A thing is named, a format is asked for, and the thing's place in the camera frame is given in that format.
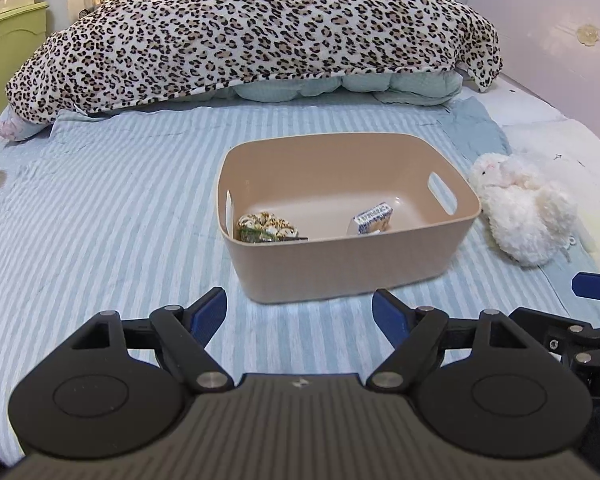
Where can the green wooden furniture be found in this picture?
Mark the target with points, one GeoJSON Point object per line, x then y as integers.
{"type": "Point", "coordinates": [10, 60]}

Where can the beige plastic storage bin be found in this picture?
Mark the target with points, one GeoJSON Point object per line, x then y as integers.
{"type": "Point", "coordinates": [340, 270]}

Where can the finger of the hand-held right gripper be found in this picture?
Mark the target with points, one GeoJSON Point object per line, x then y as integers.
{"type": "Point", "coordinates": [535, 325]}
{"type": "Point", "coordinates": [597, 287]}

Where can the blue white patterned box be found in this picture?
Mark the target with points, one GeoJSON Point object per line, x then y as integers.
{"type": "Point", "coordinates": [372, 217]}

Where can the cream flower sticker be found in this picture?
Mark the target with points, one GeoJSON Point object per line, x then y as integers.
{"type": "Point", "coordinates": [587, 34]}

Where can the blue striped bed sheet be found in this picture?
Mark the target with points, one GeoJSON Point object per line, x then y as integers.
{"type": "Point", "coordinates": [105, 220]}

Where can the pink white cloth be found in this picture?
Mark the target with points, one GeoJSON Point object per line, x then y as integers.
{"type": "Point", "coordinates": [7, 127]}

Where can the leopard print blanket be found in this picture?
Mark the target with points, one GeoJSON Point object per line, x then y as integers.
{"type": "Point", "coordinates": [230, 35]}

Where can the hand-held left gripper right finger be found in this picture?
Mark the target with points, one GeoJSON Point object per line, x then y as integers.
{"type": "Point", "coordinates": [391, 317]}

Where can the floral fabric scrunchie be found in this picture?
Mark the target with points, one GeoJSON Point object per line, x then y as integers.
{"type": "Point", "coordinates": [267, 222]}

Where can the pale green quilt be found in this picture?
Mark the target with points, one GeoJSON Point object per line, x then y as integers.
{"type": "Point", "coordinates": [405, 87]}

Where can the pale pink headboard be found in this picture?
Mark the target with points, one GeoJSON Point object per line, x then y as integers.
{"type": "Point", "coordinates": [530, 25]}

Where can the pale yellow cloth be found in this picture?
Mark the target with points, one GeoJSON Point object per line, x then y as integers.
{"type": "Point", "coordinates": [597, 230]}

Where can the plain light blue cloth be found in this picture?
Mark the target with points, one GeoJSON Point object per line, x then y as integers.
{"type": "Point", "coordinates": [472, 127]}

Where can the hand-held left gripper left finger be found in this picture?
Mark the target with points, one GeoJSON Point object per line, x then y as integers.
{"type": "Point", "coordinates": [207, 317]}

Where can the white plush toy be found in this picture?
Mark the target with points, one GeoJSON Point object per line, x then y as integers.
{"type": "Point", "coordinates": [520, 210]}

